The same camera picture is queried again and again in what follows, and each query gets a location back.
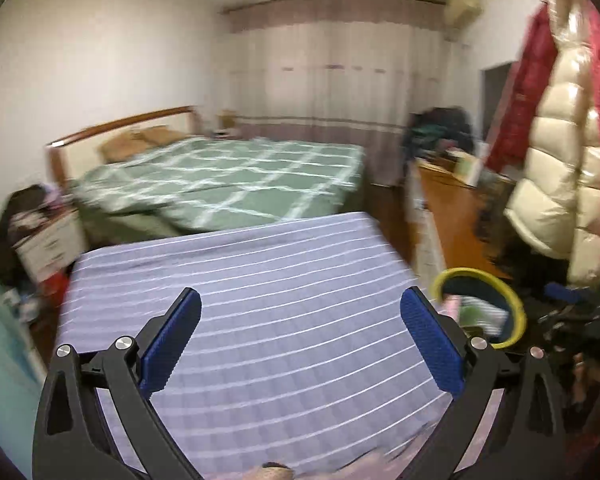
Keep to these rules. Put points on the green and white book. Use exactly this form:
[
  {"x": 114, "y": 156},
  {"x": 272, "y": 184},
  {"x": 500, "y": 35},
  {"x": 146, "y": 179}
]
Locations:
[{"x": 467, "y": 167}]

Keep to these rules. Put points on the white wooden nightstand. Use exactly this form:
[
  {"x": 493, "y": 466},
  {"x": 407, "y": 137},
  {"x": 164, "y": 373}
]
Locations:
[{"x": 50, "y": 247}]

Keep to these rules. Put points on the black television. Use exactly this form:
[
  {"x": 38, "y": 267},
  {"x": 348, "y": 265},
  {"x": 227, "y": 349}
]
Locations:
[{"x": 499, "y": 110}]

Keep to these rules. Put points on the wooden bed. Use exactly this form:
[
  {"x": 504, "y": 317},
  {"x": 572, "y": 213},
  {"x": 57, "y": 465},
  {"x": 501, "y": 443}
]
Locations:
[{"x": 80, "y": 145}]

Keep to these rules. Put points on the cream air conditioner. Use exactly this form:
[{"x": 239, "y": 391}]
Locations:
[{"x": 462, "y": 6}]

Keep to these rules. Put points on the green checked quilt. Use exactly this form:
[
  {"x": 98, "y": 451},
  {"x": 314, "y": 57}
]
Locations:
[{"x": 240, "y": 180}]

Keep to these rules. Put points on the yellow-rimmed dark waste bin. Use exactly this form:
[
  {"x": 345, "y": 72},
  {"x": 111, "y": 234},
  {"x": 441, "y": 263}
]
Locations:
[{"x": 515, "y": 305}]

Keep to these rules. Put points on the pile of dark clothes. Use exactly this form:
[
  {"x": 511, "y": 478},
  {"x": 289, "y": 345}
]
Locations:
[{"x": 442, "y": 130}]

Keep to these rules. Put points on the wardrobe with painted doors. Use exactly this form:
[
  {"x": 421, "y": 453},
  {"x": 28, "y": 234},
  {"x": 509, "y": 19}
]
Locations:
[{"x": 5, "y": 340}]

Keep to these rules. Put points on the large brown pillow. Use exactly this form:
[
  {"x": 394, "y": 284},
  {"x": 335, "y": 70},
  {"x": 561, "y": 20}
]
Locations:
[{"x": 122, "y": 147}]

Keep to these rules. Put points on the pink and white curtain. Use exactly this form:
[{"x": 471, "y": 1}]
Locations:
[{"x": 340, "y": 85}]

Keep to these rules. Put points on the green plastic bag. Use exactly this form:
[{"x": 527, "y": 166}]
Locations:
[{"x": 480, "y": 316}]

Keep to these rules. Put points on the person's right hand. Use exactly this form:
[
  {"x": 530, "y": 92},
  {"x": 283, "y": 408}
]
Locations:
[{"x": 597, "y": 376}]

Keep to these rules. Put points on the cream down jacket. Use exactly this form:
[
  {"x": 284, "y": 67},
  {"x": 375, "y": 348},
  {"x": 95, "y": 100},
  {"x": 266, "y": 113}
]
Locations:
[{"x": 565, "y": 160}]

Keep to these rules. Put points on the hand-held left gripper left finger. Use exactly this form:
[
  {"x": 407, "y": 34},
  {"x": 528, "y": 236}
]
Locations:
[{"x": 167, "y": 342}]

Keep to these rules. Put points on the checked purple tablecloth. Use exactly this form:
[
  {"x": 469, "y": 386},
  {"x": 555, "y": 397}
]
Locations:
[{"x": 280, "y": 310}]

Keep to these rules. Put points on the small brown pillow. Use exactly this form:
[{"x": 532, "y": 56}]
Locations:
[{"x": 161, "y": 135}]

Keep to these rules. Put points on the dark clothes heap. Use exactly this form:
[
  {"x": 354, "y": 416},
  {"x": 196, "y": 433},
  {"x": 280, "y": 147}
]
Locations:
[{"x": 15, "y": 220}]

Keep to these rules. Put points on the red hanging coat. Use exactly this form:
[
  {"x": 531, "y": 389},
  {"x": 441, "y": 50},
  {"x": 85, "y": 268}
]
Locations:
[{"x": 522, "y": 90}]

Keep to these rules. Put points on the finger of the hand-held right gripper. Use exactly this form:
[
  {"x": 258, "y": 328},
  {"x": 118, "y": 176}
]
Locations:
[{"x": 562, "y": 293}]

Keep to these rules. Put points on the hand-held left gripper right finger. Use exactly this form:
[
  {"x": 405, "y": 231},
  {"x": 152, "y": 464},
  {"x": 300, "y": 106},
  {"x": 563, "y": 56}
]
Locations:
[{"x": 432, "y": 340}]

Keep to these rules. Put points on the wooden desk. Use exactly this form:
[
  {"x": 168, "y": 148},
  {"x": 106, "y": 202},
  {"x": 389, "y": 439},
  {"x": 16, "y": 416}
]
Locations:
[{"x": 455, "y": 220}]

